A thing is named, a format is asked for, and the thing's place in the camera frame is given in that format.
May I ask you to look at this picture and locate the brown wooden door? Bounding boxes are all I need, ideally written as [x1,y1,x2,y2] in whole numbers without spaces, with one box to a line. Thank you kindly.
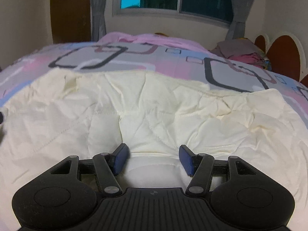
[50,0,91,43]

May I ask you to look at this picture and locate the right grey curtain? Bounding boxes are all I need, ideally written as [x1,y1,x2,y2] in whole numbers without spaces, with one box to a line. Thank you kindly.
[226,0,254,40]

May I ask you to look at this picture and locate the stack of folded clothes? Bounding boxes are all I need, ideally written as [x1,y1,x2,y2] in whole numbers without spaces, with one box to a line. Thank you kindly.
[210,38,271,71]

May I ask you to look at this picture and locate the white puffer jacket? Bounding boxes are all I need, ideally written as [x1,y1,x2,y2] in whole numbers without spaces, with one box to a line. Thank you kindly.
[1,68,307,230]

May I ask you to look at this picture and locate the left grey curtain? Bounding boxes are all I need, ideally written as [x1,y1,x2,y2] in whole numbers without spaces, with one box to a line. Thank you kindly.
[90,0,106,42]

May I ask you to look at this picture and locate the patterned grey pink bedsheet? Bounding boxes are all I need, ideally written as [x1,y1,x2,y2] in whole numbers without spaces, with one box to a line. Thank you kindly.
[1,42,307,122]

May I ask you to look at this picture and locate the grey curtain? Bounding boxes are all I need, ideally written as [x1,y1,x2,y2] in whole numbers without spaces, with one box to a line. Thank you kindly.
[226,0,254,40]
[90,0,106,42]

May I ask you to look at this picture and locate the red white headboard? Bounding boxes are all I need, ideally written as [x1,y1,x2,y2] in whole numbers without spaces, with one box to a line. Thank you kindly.
[254,31,307,86]

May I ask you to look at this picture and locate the pink blanket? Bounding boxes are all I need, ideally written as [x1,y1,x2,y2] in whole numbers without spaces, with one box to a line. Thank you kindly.
[97,32,210,53]

